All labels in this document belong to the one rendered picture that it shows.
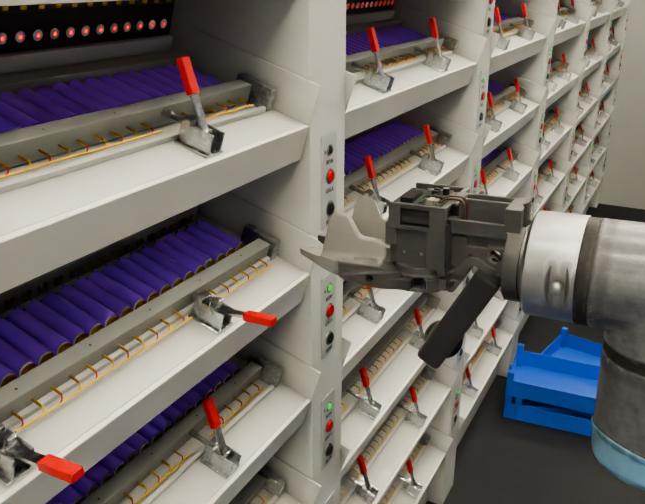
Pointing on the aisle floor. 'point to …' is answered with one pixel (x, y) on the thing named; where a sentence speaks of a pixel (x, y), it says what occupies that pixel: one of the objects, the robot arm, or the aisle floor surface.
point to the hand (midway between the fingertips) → (322, 252)
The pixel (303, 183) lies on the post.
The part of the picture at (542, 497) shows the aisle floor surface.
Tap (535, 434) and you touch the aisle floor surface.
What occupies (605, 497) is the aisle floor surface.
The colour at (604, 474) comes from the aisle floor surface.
